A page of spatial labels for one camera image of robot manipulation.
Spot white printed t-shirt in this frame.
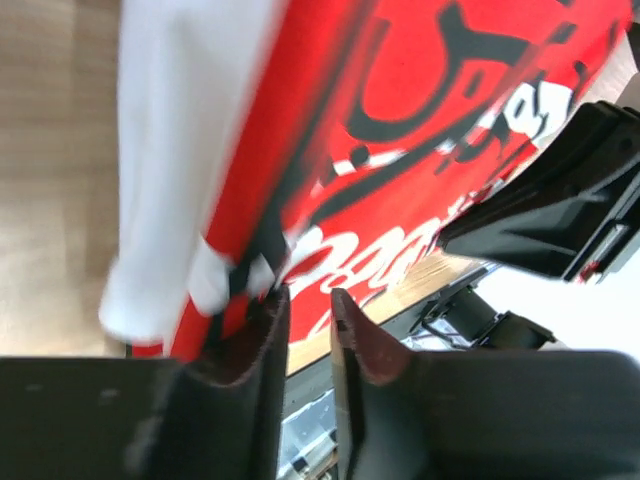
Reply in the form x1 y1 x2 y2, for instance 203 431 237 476
98 1 639 360

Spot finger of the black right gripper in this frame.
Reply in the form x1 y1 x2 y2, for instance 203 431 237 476
437 101 639 282

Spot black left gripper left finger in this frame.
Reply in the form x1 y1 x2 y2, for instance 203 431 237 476
1 287 290 479

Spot aluminium frame rail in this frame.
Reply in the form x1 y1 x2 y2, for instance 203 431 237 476
276 255 560 479

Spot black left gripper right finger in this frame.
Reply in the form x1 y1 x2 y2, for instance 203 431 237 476
331 289 639 479

